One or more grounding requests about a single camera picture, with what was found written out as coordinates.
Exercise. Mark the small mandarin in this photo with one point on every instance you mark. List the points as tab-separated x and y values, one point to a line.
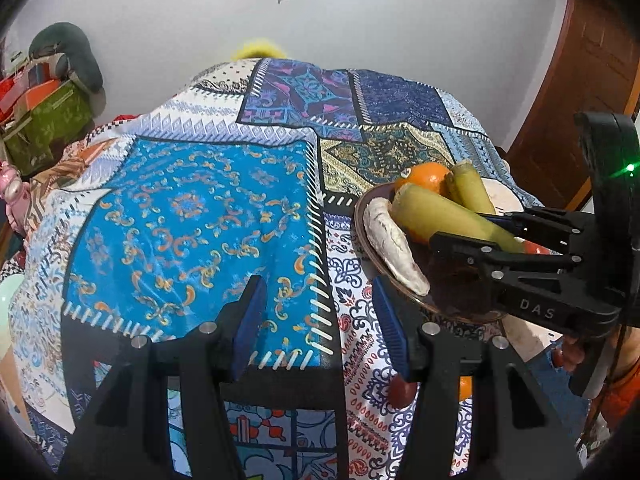
466	389

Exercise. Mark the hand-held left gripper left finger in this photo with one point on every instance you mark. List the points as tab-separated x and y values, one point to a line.
247	330

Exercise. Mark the orange striped bedsheet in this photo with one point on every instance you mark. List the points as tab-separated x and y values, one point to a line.
75	157

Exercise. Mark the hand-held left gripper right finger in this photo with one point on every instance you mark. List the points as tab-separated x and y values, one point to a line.
397	335

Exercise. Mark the green patterned box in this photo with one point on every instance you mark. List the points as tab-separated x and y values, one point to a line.
50	120

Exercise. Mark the pile of red orange boxes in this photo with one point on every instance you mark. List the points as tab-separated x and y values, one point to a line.
22	87

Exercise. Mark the dark purple round plate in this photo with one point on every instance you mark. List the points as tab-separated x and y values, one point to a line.
452	302

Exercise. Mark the pale green round object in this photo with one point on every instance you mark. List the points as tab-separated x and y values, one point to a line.
9	315

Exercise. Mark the pink plush toy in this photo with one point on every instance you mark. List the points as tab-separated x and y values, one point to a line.
14	195

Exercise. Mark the person's right hand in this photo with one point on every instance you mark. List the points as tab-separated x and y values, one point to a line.
570	355

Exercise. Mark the red tomato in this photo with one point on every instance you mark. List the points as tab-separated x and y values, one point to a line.
537	248

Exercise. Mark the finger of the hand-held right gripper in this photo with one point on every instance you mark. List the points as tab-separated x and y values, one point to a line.
545	225
500	255

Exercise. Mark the grey plush toy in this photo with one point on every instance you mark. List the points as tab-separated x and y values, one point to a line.
75	50

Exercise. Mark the peeled pomelo segment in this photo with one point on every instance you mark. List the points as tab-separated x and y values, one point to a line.
395	245

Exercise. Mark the blue patchwork printed blanket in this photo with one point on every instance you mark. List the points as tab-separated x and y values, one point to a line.
190	220

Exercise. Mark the brown wooden door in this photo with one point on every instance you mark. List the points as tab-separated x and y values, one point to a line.
585	90

